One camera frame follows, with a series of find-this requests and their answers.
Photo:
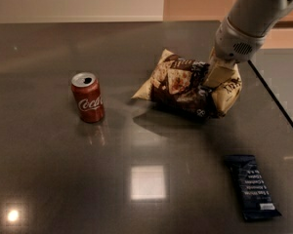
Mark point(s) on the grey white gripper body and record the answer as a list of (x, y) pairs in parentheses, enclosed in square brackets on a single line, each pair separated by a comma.
[(233, 45)]

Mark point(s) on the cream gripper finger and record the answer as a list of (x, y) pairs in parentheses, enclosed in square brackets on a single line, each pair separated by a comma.
[(219, 71)]

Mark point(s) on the brown sea salt chip bag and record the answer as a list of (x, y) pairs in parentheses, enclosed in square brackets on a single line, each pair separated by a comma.
[(178, 83)]

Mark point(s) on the red coca-cola can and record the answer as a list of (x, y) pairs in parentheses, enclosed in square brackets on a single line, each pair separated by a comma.
[(85, 87)]

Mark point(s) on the dark blue snack bar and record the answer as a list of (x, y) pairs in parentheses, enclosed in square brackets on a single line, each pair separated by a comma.
[(253, 194)]

